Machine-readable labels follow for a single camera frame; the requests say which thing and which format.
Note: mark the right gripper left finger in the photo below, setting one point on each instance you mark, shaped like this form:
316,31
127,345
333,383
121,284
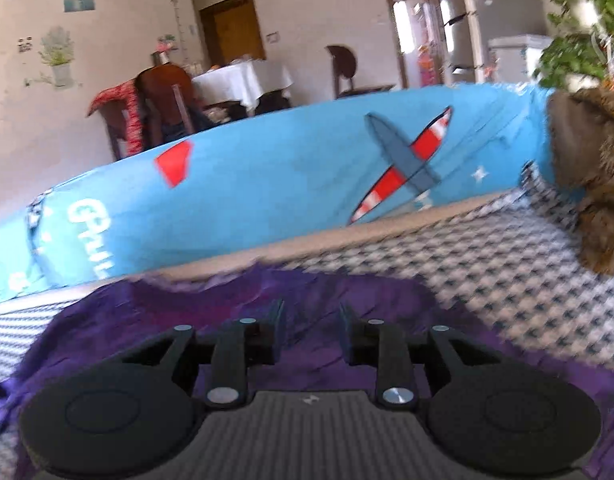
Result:
245,343

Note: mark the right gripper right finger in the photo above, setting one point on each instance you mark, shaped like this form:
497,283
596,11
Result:
383,346

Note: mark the purple floral garment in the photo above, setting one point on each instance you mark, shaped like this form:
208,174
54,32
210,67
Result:
117,316

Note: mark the houndstooth sofa seat cover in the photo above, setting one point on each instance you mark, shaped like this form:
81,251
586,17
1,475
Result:
513,262

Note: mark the blue printed sofa back cover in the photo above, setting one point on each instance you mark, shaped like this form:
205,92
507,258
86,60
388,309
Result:
273,177

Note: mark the dark wooden chair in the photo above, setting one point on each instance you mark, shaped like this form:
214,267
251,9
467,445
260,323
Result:
169,108
344,70

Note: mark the white clothed dining table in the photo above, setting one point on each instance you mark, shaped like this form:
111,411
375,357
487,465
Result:
243,82

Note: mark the red patterned cloth on chair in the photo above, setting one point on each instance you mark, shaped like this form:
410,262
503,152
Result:
119,108

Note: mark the brown fur blanket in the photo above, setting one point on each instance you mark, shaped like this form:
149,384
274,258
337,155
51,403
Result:
582,147

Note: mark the brown wooden door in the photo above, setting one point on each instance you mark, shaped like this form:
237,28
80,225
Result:
231,30

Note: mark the silver refrigerator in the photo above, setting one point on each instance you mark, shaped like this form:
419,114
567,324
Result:
468,25

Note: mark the green potted plant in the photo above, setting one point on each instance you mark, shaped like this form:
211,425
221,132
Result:
583,45

